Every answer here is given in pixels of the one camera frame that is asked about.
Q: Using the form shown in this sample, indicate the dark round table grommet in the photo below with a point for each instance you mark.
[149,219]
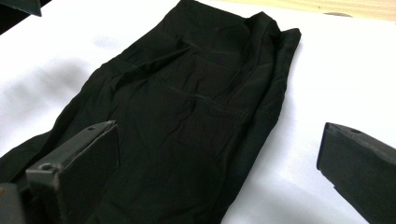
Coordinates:
[337,14]

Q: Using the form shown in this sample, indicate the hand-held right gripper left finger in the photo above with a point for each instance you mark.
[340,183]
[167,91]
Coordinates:
[84,161]

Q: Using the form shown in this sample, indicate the black pants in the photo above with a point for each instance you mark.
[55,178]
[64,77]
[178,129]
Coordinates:
[186,124]

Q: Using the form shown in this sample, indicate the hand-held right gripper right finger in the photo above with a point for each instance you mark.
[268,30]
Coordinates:
[364,174]

